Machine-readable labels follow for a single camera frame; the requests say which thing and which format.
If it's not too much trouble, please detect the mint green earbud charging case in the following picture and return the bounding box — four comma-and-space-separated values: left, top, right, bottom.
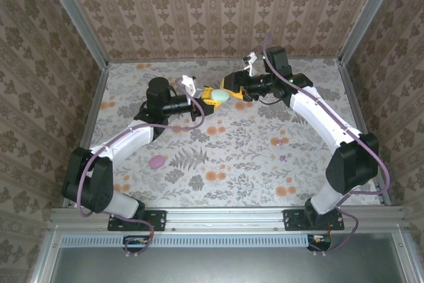
210, 89, 231, 104

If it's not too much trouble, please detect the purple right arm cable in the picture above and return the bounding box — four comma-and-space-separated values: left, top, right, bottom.
261, 32, 392, 257

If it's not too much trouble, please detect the grey slotted cable duct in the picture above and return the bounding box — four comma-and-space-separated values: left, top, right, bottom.
60, 233, 311, 248

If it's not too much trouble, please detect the black wiring port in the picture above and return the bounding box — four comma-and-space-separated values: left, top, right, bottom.
123, 235, 150, 254
307, 233, 333, 253

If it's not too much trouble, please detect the aluminium lower frame bar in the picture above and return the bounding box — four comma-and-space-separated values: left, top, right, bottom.
392, 226, 420, 283
29, 226, 62, 283

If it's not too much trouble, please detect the purple earbud charging case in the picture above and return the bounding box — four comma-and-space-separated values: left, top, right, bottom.
148, 154, 166, 170

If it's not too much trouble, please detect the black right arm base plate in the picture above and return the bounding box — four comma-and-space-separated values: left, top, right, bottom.
283, 209, 345, 232

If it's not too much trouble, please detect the aluminium side rail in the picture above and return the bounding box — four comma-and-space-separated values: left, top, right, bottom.
338, 60, 392, 207
79, 64, 109, 151

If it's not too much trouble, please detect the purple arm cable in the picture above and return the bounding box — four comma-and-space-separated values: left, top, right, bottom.
75, 79, 207, 259
261, 32, 392, 257

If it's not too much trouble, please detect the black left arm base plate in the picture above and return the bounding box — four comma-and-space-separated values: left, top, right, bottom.
107, 209, 167, 232

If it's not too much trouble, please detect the grey metal panel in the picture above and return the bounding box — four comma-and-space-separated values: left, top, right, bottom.
49, 246, 410, 283

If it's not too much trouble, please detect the aluminium corner post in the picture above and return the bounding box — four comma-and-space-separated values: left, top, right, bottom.
338, 0, 404, 65
38, 0, 109, 69

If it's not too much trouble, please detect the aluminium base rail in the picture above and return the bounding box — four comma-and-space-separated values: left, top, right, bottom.
49, 205, 407, 235

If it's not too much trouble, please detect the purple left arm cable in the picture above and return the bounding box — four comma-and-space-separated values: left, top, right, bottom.
75, 79, 207, 259

